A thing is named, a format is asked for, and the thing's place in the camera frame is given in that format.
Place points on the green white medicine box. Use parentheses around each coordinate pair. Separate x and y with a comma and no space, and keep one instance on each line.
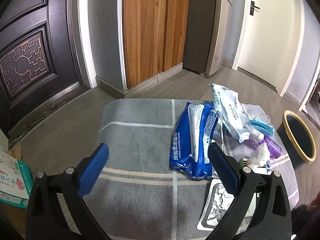
(247,197)

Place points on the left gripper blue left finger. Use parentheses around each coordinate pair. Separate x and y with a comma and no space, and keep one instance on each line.
(90,168)

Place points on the grey refrigerator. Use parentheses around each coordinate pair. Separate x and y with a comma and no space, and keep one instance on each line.
(205,35)

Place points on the wooden cabinet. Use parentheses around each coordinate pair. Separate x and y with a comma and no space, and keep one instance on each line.
(154,37)

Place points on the teal trash bin yellow rim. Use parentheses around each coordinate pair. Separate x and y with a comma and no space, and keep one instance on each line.
(297,139)

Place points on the small blue white sachet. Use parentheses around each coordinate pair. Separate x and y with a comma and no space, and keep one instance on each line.
(268,167)

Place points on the grey plaid mat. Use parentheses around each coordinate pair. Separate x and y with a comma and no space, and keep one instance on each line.
(137,195)

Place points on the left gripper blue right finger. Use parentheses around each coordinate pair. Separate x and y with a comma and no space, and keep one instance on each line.
(226,168)

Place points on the silver foil tray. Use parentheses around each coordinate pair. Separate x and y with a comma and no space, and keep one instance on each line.
(217,203)

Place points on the crumpled white tissue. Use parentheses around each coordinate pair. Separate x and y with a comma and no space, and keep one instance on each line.
(261,156)

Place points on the white interior door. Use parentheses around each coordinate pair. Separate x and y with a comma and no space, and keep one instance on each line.
(271,40)

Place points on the purple spray bottle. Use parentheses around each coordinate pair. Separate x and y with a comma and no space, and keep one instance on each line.
(274,149)

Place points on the green tissue pack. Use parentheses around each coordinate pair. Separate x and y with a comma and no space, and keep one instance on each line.
(16,181)

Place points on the blue kitchen wipes pack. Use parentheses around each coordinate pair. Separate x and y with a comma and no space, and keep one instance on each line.
(193,135)

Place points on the dark entrance door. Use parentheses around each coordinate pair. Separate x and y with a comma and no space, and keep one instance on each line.
(38,60)

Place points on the white baby wipes pack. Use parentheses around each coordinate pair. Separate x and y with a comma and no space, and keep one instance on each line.
(231,112)

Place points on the person's right hand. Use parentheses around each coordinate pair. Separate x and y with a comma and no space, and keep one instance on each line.
(315,204)

